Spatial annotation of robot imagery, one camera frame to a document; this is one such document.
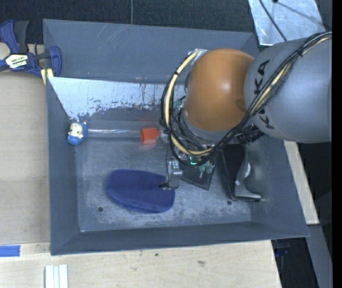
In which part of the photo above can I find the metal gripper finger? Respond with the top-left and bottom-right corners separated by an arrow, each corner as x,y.
166,160 -> 184,190

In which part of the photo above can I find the grey metal bin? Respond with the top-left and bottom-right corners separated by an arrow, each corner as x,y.
42,19 -> 311,256

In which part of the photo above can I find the black and grey tool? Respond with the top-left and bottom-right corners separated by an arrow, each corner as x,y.
221,144 -> 262,203

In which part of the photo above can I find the dark blue oval cloth pad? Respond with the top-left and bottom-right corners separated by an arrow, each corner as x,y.
105,169 -> 176,214

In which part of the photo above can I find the white and blue toy figure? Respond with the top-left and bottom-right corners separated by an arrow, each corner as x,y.
67,121 -> 88,146

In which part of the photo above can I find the clear tube with red cap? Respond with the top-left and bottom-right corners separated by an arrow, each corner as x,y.
86,127 -> 161,145

